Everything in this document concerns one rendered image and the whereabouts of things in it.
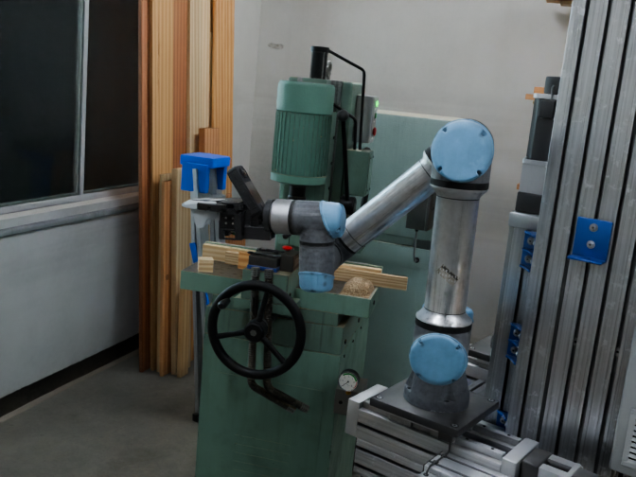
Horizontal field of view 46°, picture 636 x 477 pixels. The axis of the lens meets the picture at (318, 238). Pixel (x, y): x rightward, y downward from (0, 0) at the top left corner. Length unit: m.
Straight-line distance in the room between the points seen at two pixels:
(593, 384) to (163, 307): 2.44
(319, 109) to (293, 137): 0.11
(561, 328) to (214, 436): 1.22
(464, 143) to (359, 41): 3.28
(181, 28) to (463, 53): 1.63
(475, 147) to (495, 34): 3.08
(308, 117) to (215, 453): 1.11
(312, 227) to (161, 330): 2.32
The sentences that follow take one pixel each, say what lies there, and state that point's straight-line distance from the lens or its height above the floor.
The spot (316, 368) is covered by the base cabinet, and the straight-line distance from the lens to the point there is 2.31.
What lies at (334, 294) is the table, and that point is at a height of 0.90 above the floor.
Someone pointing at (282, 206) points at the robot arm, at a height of 1.25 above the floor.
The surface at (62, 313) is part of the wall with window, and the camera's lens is 3.62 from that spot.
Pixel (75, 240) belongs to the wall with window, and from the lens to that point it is 3.58.
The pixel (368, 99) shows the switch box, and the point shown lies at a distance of 2.57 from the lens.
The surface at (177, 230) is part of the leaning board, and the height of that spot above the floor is 0.74.
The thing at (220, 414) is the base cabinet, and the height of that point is 0.45.
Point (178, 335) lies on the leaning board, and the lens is 3.79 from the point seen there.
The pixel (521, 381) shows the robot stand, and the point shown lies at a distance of 1.82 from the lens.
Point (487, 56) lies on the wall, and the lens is 4.50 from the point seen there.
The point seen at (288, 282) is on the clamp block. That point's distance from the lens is 2.15.
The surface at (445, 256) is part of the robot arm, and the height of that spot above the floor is 1.19.
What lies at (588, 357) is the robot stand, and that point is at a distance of 1.75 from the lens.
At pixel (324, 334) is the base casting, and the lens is 2.26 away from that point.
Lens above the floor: 1.51
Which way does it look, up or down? 12 degrees down
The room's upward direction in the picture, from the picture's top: 5 degrees clockwise
